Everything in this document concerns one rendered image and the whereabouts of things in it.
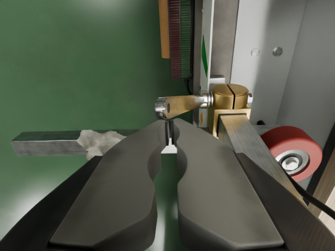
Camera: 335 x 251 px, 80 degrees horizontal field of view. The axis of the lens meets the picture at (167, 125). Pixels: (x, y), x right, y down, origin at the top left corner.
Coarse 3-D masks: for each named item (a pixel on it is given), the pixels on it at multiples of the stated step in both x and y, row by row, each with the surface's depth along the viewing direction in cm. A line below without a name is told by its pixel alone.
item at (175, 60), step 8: (176, 0) 35; (176, 8) 36; (176, 16) 36; (176, 24) 37; (176, 32) 38; (176, 40) 38; (176, 48) 39; (176, 56) 40; (176, 64) 41; (176, 72) 42
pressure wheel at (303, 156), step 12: (276, 132) 27; (288, 132) 26; (300, 132) 26; (276, 144) 25; (288, 144) 25; (300, 144) 25; (312, 144) 25; (276, 156) 26; (288, 156) 27; (300, 156) 26; (312, 156) 26; (288, 168) 27; (300, 168) 27; (312, 168) 27; (300, 180) 28
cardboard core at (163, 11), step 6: (162, 0) 89; (162, 6) 90; (162, 12) 91; (162, 18) 93; (162, 24) 94; (162, 30) 95; (162, 36) 97; (168, 36) 95; (162, 42) 98; (168, 42) 97; (162, 48) 100; (168, 48) 98; (162, 54) 102; (168, 54) 100
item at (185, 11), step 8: (184, 0) 35; (184, 8) 36; (184, 16) 36; (184, 24) 37; (184, 32) 38; (184, 40) 38; (184, 48) 39; (184, 56) 40; (184, 64) 41; (184, 72) 42
